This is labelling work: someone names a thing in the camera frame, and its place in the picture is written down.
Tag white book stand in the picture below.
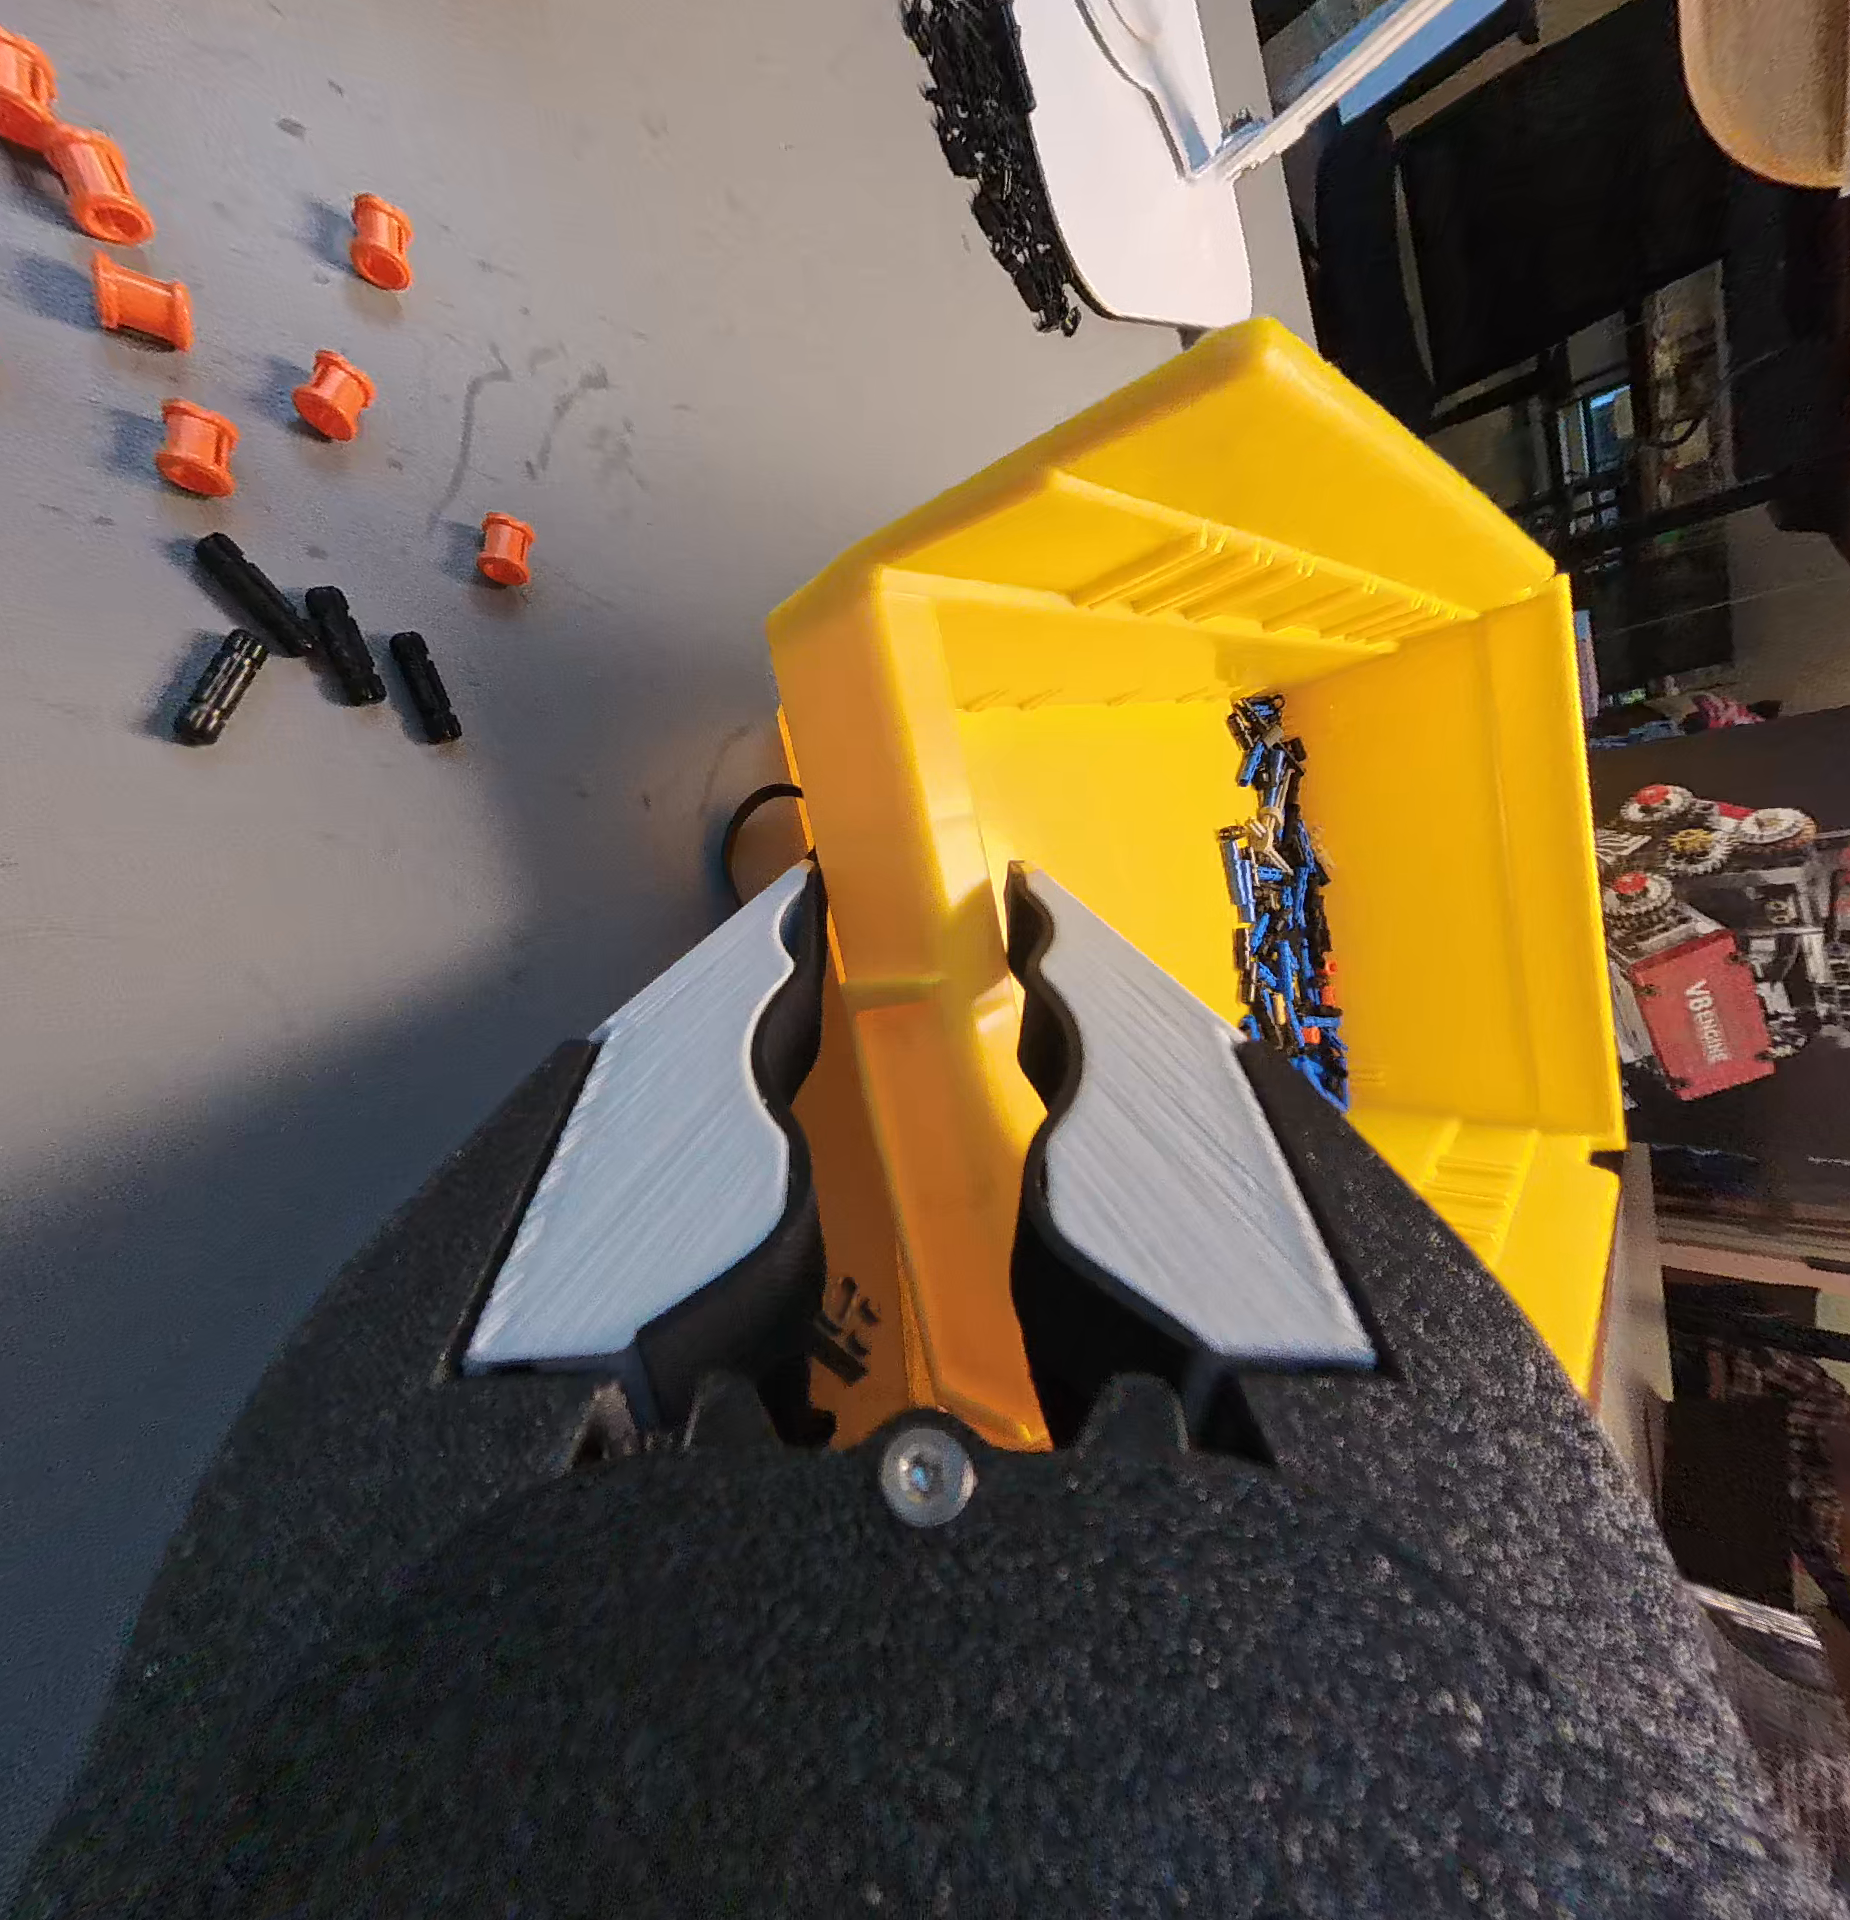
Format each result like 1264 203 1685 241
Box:
1001 0 1850 339

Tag cluster of orange bushes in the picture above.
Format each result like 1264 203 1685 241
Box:
0 13 540 590

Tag scatter of blue black pins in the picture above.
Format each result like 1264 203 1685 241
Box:
1218 694 1356 1113

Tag pile of black pins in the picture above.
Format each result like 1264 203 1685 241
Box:
899 0 1086 339

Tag single black pin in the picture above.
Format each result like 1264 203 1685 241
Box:
385 628 465 746
302 584 390 709
194 534 316 659
173 628 275 748

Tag grey desk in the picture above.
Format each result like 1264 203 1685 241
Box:
0 0 1316 1920

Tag yellow plastic bin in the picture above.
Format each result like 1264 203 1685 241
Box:
766 318 1633 1460

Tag black motor cable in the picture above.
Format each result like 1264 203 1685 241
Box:
714 783 825 908

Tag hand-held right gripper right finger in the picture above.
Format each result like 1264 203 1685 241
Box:
1001 866 1380 1443

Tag black toy set box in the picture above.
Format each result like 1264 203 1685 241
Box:
1586 715 1850 1261

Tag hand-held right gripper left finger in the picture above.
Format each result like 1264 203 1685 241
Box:
459 866 835 1435

